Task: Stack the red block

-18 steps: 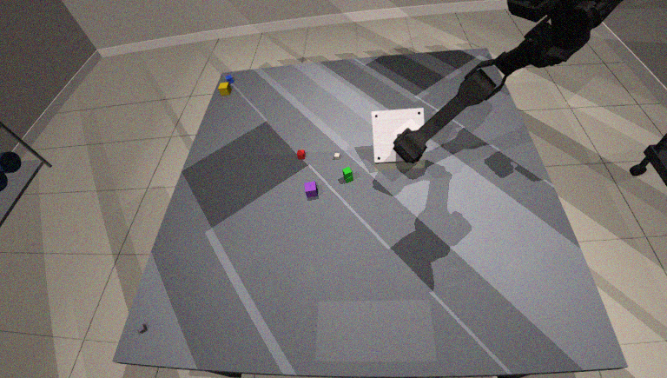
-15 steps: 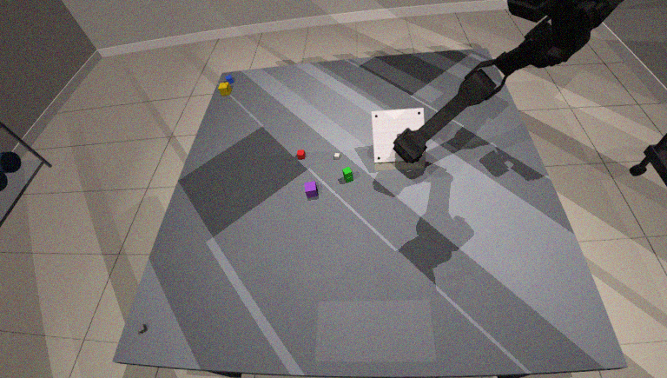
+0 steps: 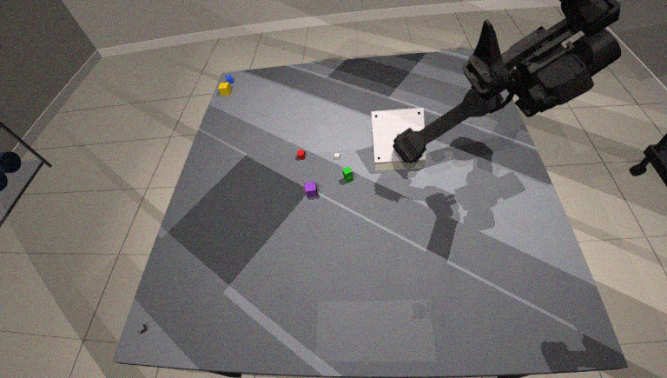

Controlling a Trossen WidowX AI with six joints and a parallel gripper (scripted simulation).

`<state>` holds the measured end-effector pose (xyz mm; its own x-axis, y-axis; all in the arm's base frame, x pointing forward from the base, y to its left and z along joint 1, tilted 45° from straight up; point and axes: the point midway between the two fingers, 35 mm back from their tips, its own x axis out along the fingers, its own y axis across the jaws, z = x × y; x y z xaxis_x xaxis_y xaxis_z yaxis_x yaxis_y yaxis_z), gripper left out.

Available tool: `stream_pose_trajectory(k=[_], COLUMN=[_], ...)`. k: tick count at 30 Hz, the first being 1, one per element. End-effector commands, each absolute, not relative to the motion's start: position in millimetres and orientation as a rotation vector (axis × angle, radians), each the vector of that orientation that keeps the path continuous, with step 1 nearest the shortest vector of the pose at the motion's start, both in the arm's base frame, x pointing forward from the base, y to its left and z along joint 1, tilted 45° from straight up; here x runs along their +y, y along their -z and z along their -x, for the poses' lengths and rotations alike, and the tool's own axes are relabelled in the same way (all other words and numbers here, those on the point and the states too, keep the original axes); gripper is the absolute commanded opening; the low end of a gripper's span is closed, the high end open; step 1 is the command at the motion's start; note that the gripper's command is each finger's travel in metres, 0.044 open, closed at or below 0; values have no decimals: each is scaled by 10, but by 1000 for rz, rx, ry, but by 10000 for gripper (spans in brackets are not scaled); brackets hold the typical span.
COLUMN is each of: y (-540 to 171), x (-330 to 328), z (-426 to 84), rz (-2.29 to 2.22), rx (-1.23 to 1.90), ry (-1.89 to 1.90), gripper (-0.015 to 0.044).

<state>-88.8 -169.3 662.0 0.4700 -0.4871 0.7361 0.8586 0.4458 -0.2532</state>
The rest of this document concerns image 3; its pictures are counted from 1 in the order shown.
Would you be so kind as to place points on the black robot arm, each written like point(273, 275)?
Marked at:
point(558, 83)

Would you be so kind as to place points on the yellow cube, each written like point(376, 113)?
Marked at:
point(225, 89)

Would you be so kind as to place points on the purple cube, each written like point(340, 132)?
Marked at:
point(311, 189)

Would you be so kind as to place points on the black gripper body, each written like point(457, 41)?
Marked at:
point(540, 48)

